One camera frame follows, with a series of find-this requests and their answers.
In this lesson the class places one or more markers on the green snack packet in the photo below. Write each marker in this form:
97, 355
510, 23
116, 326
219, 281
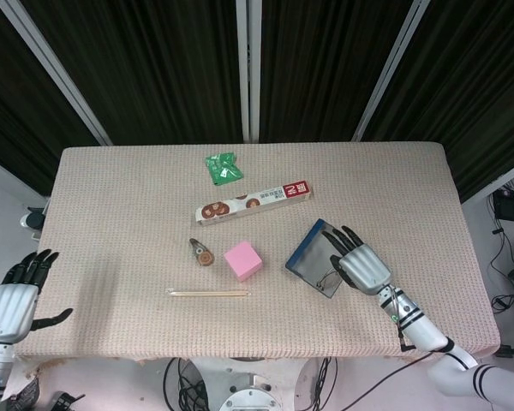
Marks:
223, 168

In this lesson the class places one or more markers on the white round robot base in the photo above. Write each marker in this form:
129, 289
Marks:
248, 398

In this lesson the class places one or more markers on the brown correction tape dispenser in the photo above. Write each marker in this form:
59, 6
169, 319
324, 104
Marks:
205, 257

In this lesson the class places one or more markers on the white metal frame post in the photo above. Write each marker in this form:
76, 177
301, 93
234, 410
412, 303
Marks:
49, 64
242, 64
392, 64

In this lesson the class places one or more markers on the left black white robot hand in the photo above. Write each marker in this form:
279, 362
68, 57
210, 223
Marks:
8, 310

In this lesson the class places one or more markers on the long cookie box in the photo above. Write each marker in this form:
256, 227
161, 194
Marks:
252, 203

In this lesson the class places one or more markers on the black pleated curtain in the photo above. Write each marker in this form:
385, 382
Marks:
325, 64
8, 107
475, 85
154, 64

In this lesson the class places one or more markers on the small black device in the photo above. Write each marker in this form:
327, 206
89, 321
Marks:
66, 401

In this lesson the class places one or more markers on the grey white round device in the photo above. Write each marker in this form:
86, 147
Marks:
33, 219

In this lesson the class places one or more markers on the pink cube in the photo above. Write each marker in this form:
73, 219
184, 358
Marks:
242, 261

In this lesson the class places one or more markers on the grey blue glasses case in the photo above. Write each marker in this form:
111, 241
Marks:
308, 261

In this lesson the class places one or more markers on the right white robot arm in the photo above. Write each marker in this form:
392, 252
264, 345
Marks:
424, 331

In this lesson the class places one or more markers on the white metal frame bar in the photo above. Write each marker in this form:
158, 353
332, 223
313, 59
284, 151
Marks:
497, 182

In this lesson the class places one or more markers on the wire-frame eyeglasses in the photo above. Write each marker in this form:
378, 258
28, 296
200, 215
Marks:
325, 281

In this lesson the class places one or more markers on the beige knitted tablecloth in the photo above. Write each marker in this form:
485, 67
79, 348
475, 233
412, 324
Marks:
111, 214

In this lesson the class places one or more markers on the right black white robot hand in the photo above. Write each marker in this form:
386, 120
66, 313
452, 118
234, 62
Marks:
366, 269

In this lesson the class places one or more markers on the black box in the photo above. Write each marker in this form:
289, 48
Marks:
512, 207

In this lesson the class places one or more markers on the wrapped wooden chopsticks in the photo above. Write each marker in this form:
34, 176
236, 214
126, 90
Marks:
210, 294

